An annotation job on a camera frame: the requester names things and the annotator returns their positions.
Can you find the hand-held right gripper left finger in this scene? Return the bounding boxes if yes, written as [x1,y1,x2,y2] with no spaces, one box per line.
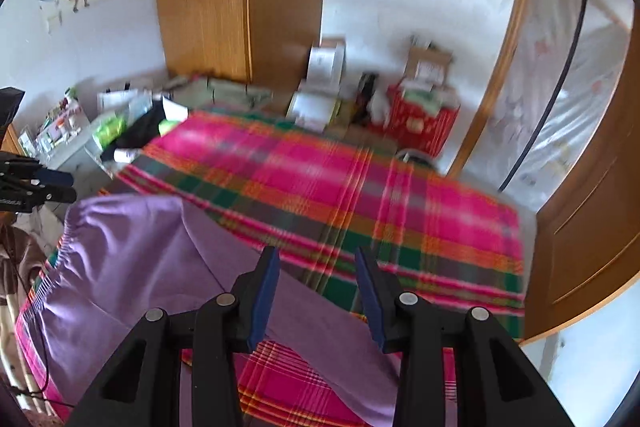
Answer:
[65,246,281,427]

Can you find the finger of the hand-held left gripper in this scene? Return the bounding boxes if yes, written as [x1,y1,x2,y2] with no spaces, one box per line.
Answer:
[30,186,77,208]
[30,169,75,188]

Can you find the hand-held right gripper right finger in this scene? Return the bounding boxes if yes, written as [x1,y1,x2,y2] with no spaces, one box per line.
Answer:
[354,247,576,427]

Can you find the purple fleece pants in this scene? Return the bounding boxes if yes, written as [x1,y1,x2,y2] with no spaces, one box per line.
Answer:
[22,194,401,427]

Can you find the white drawer cabinet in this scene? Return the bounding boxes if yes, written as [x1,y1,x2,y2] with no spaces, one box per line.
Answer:
[47,127,108,190]

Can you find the brown plush blanket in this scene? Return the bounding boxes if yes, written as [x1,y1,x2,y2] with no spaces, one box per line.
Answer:
[0,227,51,303]

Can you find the green tissue pack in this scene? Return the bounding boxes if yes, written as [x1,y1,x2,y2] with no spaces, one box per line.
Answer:
[92,116,126,148]

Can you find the black cloth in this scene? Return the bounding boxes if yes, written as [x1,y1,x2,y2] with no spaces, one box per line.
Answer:
[100,99,191,162]

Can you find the plaid bed sheet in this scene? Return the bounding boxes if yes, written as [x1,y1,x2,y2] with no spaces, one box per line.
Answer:
[15,109,526,427]

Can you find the red box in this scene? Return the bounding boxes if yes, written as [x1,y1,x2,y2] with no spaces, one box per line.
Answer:
[385,82,461,158]

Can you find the pale green folded bedding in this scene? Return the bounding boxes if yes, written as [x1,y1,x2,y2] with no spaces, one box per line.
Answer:
[170,77,273,110]

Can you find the flat white box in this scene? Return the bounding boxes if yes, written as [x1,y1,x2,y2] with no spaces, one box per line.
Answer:
[287,79,341,128]

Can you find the wooden door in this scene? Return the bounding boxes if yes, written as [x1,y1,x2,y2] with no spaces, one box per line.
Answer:
[522,117,640,348]

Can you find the brown cardboard box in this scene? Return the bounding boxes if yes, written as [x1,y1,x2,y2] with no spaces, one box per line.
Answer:
[402,39,456,82]

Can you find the transparent printed door curtain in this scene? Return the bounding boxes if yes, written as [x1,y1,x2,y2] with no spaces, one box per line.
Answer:
[485,0,633,212]

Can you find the black cable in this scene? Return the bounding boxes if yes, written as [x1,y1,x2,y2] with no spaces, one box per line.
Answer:
[10,252,76,408]

